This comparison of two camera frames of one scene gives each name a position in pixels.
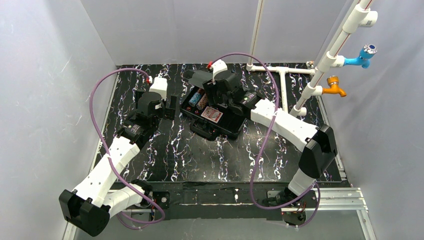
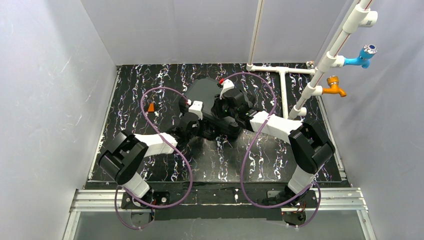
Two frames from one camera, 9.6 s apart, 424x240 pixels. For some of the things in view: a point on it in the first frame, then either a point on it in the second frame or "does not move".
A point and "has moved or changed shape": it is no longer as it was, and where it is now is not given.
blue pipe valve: x=366 y=53 does not move
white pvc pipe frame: x=355 y=17 does not move
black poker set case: x=209 y=120 has moved or changed shape
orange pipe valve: x=333 y=81 does not move
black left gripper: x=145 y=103 -> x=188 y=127
